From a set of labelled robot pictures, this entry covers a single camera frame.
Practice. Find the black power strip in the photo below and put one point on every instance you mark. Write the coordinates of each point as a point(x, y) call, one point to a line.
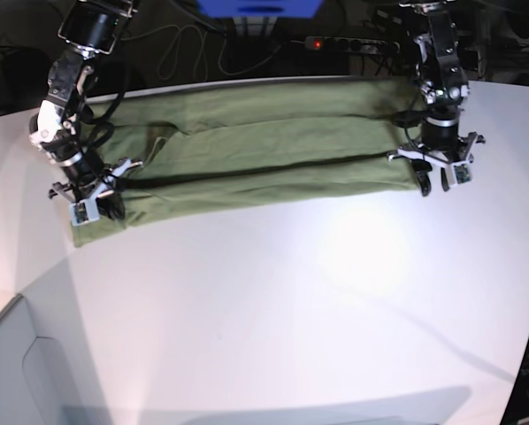
point(360, 46)

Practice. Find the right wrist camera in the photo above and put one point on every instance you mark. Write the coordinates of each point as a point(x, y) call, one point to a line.
point(84, 212)

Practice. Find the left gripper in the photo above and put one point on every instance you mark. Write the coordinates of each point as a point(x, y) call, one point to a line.
point(433, 139)

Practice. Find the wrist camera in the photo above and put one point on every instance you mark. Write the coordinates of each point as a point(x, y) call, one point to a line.
point(460, 174)
point(84, 212)

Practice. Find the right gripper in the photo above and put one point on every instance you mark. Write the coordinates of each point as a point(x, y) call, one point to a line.
point(87, 175)

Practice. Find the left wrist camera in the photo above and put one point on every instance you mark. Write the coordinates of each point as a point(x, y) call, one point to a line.
point(460, 174)

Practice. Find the blue box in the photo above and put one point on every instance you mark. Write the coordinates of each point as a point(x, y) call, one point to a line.
point(260, 8)

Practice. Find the green T-shirt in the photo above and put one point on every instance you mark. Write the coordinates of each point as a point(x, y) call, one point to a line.
point(259, 143)

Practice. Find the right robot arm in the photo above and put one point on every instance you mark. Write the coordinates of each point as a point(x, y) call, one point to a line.
point(66, 130)

